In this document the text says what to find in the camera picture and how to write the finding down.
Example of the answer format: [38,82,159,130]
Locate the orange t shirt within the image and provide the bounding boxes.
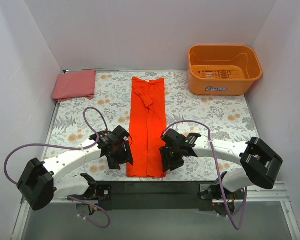
[126,76,167,178]

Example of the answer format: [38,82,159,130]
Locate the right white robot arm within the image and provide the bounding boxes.
[160,129,283,199]

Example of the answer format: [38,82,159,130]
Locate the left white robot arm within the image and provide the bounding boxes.
[17,125,133,211]

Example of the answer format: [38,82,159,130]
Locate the floral table mat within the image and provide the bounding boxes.
[39,71,273,182]

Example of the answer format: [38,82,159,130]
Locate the folded pink t shirt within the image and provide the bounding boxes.
[52,69,96,102]

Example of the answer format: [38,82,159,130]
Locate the orange plastic basket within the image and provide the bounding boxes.
[187,45,263,96]

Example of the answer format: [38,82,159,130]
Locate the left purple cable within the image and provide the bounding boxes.
[3,106,112,229]

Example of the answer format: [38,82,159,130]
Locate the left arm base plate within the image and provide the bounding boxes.
[92,184,113,201]

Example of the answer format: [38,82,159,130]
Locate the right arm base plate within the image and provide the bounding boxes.
[199,183,246,201]

